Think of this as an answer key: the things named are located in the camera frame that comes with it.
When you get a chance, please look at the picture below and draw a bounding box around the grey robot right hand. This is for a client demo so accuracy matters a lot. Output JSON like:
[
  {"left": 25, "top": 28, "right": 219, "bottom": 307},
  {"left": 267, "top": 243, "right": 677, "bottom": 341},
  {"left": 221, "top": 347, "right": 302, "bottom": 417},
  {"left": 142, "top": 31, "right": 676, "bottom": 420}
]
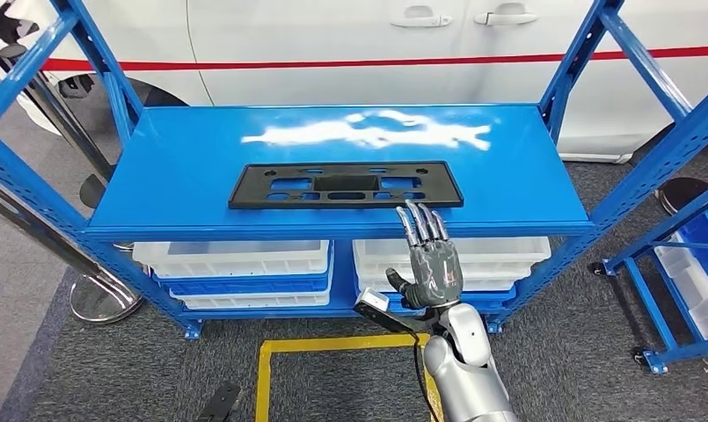
[{"left": 385, "top": 200, "right": 464, "bottom": 309}]

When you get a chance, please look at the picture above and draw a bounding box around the black plastic frame part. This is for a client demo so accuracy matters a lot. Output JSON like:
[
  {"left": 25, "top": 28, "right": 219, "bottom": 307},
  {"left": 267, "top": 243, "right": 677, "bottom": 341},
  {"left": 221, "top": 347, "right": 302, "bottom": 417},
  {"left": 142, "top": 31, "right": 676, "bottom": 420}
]
[{"left": 228, "top": 161, "right": 465, "bottom": 211}]

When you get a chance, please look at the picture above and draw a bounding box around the blue steel shelf rack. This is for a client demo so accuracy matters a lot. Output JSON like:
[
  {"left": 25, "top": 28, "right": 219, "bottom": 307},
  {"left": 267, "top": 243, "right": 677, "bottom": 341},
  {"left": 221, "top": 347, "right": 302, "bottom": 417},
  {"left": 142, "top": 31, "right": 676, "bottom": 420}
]
[
  {"left": 0, "top": 0, "right": 708, "bottom": 342},
  {"left": 588, "top": 174, "right": 708, "bottom": 375}
]

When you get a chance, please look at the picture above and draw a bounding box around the yellow floor tape square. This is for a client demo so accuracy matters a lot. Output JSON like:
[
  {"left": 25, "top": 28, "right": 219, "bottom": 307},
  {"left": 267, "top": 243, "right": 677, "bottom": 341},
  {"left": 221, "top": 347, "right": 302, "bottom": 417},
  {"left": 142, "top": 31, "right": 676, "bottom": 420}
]
[{"left": 254, "top": 332, "right": 445, "bottom": 422}]

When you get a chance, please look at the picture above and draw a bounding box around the black robot foot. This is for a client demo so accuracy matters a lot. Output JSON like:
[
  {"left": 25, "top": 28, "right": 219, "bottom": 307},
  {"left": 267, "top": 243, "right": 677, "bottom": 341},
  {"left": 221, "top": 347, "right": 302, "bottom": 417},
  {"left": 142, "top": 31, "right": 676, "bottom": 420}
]
[{"left": 197, "top": 381, "right": 242, "bottom": 422}]

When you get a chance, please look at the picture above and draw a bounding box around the black round stanchion base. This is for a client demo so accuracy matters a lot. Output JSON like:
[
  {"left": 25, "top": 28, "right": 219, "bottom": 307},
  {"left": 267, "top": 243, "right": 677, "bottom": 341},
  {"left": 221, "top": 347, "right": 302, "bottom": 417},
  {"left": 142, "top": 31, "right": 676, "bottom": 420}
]
[{"left": 655, "top": 177, "right": 708, "bottom": 217}]

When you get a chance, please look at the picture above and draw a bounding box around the white car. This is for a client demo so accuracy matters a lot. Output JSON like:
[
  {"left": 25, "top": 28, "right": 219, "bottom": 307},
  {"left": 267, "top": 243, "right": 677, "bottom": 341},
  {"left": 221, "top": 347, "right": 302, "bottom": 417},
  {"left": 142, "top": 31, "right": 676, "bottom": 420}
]
[{"left": 0, "top": 0, "right": 708, "bottom": 165}]

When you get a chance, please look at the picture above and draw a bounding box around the red barrier belt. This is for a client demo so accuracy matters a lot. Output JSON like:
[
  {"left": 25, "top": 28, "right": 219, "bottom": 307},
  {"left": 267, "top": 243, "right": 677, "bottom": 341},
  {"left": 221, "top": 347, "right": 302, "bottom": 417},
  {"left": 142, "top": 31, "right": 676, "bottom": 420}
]
[{"left": 41, "top": 45, "right": 708, "bottom": 72}]

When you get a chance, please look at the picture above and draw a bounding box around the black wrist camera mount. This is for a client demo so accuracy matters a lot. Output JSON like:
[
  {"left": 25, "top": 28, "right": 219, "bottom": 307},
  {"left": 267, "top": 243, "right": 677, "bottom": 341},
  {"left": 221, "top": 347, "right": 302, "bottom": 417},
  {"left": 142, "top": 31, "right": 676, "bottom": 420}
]
[{"left": 353, "top": 302, "right": 442, "bottom": 336}]

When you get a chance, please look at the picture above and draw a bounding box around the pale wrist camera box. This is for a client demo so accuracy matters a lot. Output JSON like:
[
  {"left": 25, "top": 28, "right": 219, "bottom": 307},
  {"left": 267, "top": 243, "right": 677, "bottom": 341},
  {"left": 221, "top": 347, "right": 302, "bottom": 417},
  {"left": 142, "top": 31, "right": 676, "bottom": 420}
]
[{"left": 356, "top": 291, "right": 390, "bottom": 318}]

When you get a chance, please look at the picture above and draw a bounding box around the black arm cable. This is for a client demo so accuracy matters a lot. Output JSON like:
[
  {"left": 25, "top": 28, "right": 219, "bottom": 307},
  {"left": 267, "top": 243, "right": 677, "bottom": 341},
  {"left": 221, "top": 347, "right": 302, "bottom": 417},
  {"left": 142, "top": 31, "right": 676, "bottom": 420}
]
[{"left": 410, "top": 331, "right": 442, "bottom": 422}]

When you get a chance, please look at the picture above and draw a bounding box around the stanchion post with chrome base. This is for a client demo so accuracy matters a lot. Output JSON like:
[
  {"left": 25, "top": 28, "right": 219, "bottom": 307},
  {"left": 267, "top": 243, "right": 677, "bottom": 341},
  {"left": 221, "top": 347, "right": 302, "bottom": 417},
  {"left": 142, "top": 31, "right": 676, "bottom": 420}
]
[{"left": 0, "top": 174, "right": 143, "bottom": 325}]

